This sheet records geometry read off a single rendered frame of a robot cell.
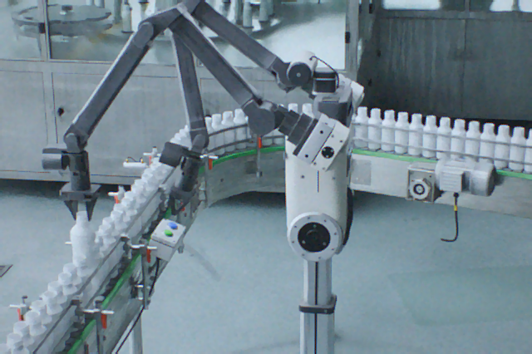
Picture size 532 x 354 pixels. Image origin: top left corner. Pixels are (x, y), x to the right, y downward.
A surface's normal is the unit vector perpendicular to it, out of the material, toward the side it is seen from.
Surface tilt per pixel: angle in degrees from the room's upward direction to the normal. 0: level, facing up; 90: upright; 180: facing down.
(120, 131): 90
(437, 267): 0
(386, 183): 90
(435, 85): 90
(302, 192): 101
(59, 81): 90
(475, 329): 0
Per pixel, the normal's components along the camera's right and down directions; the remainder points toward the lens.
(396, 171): -0.46, 0.30
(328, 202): -0.16, 0.50
